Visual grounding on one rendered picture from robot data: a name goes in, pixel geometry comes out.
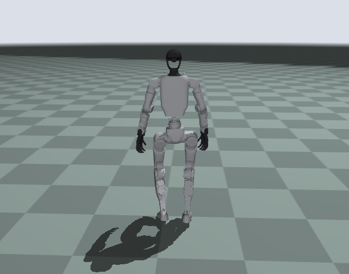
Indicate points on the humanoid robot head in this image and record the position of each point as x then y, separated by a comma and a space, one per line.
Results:
173, 55

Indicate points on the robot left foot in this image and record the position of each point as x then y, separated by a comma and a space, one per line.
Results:
163, 216

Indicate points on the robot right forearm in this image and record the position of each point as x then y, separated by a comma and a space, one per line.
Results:
203, 120

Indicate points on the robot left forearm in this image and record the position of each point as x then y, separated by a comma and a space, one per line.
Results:
143, 121

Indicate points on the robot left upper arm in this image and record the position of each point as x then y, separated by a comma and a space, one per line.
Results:
150, 94

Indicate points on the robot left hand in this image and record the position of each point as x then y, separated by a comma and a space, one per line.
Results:
140, 140

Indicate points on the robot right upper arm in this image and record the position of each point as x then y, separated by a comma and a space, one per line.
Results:
198, 95

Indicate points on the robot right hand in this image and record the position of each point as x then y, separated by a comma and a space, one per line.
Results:
204, 140

